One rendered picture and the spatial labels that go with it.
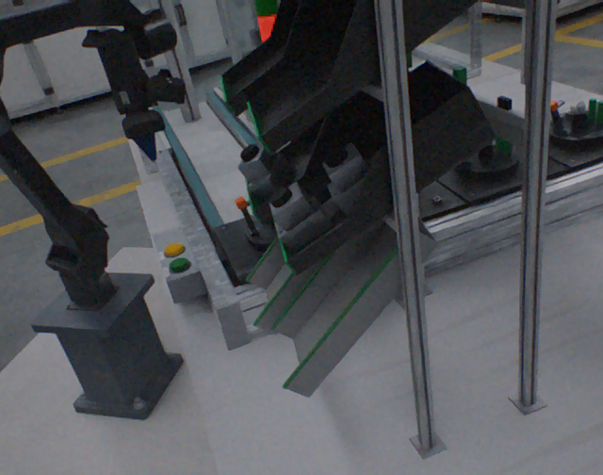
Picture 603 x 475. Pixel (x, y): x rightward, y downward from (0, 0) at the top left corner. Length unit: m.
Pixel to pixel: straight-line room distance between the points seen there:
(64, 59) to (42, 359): 5.23
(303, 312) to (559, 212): 0.67
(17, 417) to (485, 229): 0.95
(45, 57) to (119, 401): 5.45
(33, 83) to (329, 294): 5.66
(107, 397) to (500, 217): 0.82
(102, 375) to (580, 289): 0.86
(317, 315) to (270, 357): 0.24
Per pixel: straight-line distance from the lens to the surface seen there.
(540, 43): 0.70
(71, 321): 1.02
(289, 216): 0.73
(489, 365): 1.06
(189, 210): 1.47
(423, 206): 1.27
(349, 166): 0.72
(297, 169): 0.90
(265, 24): 1.30
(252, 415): 1.03
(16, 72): 6.37
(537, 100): 0.72
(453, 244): 1.24
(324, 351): 0.80
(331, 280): 0.89
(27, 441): 1.17
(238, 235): 1.28
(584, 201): 1.41
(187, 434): 1.04
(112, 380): 1.07
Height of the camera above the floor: 1.59
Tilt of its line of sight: 31 degrees down
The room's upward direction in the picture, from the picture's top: 11 degrees counter-clockwise
